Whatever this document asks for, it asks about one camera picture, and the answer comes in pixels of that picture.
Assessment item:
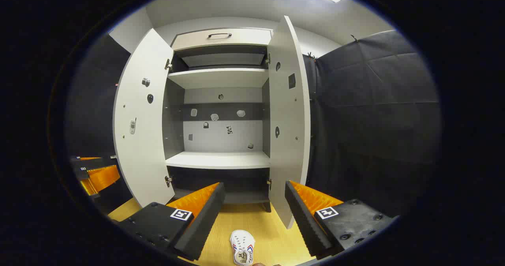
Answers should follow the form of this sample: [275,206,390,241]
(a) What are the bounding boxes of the white cabinet drawer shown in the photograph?
[171,28,273,51]

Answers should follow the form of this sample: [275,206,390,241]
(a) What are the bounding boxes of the white canvas shoe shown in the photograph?
[230,229,256,266]

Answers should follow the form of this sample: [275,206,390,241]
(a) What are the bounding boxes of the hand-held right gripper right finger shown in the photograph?
[285,180,395,260]

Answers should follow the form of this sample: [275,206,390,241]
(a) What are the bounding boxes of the white shoe cabinet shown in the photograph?
[162,27,275,213]

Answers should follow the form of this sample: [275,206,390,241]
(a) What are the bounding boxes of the white cabinet door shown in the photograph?
[113,28,176,208]
[268,15,311,229]

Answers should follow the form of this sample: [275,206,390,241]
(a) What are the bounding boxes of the black backdrop cloth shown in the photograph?
[65,29,441,219]

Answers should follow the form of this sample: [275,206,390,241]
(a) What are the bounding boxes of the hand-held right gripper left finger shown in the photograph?
[118,182,226,262]

